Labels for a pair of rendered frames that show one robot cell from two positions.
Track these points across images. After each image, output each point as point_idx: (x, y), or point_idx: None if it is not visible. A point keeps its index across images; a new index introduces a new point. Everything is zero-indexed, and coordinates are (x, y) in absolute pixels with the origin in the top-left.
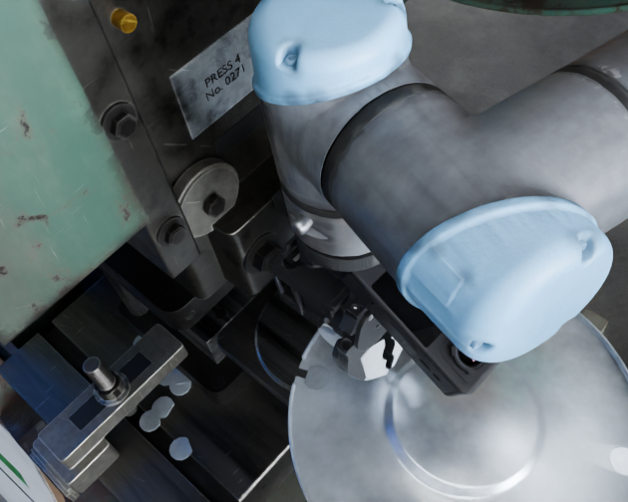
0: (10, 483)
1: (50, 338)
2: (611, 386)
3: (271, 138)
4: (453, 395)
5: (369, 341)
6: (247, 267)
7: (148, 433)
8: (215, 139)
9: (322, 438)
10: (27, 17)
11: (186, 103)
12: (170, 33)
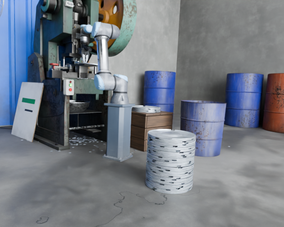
0: (27, 115)
1: None
2: None
3: (80, 31)
4: (87, 50)
5: (83, 52)
6: (76, 48)
7: None
8: (77, 39)
9: (77, 63)
10: (71, 19)
11: (76, 35)
12: (76, 30)
